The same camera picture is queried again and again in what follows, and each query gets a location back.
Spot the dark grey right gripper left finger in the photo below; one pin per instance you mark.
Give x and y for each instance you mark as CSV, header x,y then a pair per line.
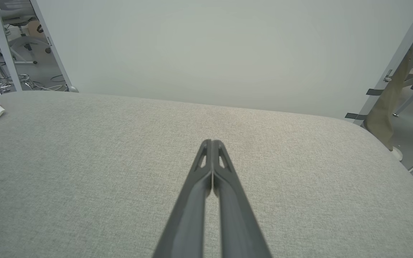
x,y
186,215

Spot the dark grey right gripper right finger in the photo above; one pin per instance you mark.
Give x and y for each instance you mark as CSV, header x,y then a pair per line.
x,y
238,222

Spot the grey fabric sofa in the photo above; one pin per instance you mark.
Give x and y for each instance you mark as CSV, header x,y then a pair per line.
x,y
84,179

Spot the black tape strip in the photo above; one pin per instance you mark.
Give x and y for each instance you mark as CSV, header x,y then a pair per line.
x,y
355,116
374,92

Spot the white partition board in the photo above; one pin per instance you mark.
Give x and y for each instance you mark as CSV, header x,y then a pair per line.
x,y
228,50

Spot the grey partition foot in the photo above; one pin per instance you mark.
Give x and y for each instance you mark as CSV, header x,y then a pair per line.
x,y
72,89

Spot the white office chair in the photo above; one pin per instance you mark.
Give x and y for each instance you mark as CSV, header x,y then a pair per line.
x,y
22,21

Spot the white frame post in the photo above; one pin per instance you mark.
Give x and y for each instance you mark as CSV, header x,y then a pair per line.
x,y
4,46

